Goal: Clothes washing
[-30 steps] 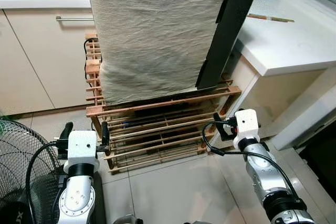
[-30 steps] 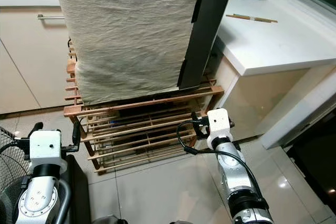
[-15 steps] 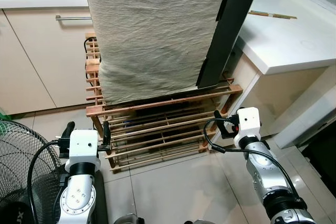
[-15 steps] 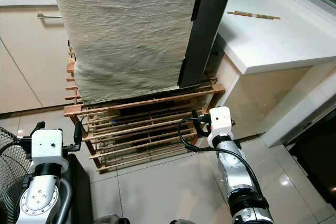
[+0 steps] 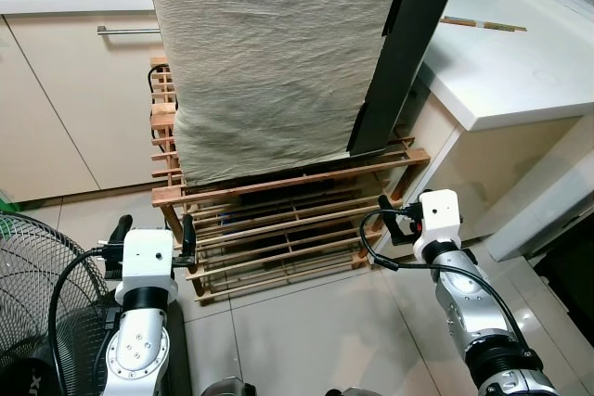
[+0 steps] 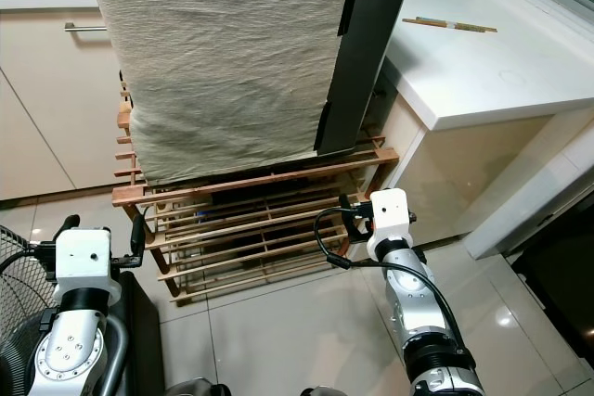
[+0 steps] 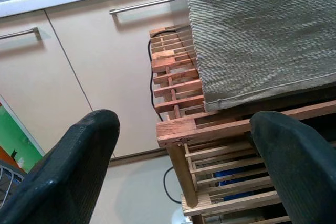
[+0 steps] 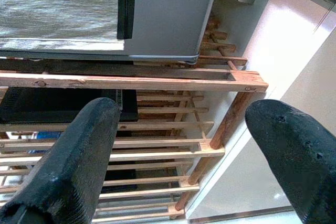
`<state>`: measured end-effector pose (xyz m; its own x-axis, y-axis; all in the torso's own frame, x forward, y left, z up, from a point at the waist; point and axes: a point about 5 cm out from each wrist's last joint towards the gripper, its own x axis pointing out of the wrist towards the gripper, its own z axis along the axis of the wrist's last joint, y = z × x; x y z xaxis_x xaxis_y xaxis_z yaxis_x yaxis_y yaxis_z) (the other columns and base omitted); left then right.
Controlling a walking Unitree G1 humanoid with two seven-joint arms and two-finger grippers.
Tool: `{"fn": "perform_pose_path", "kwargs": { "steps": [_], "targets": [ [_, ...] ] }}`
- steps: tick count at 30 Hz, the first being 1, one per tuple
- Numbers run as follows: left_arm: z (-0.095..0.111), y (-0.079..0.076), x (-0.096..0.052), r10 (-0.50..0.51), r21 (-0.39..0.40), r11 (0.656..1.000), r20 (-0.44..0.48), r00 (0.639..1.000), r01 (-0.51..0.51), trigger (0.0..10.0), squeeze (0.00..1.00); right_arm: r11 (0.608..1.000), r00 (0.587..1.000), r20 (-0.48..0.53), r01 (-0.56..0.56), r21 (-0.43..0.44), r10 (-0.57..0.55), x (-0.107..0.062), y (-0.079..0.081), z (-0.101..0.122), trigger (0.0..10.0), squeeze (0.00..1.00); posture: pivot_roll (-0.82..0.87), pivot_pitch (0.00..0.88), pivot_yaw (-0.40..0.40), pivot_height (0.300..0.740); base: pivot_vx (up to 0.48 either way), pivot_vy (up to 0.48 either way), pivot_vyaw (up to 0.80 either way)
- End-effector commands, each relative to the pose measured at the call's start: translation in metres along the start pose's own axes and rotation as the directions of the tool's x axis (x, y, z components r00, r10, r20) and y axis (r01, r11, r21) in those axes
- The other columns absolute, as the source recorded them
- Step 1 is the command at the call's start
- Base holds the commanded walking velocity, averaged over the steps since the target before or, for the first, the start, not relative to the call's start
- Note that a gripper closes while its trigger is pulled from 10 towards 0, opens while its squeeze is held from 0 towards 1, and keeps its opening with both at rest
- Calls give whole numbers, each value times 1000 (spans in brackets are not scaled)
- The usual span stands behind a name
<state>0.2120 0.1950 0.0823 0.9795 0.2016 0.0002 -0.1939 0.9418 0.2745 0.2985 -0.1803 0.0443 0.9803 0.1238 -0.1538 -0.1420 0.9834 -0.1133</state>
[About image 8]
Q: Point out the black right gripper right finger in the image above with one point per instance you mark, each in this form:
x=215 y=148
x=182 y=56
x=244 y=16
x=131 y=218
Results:
x=296 y=155

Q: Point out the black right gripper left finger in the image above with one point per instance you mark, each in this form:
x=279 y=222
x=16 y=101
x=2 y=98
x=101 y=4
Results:
x=68 y=161

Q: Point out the blue item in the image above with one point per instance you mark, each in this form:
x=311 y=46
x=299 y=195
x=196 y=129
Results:
x=47 y=134

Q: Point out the black box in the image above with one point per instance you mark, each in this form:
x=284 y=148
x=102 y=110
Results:
x=39 y=103

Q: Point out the wooden slatted rack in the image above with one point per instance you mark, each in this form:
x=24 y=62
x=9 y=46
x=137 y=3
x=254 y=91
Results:
x=157 y=82

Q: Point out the grey metal appliance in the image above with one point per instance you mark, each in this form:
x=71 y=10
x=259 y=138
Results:
x=168 y=11

